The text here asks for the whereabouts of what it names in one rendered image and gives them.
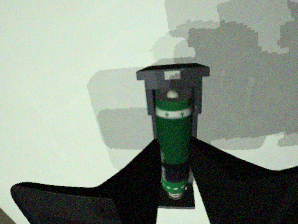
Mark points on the green cylindrical battery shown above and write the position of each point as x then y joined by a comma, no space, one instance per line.
173,116

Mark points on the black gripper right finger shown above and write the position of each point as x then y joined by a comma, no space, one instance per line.
235,191

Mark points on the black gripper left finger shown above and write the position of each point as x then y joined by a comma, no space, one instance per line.
130,196

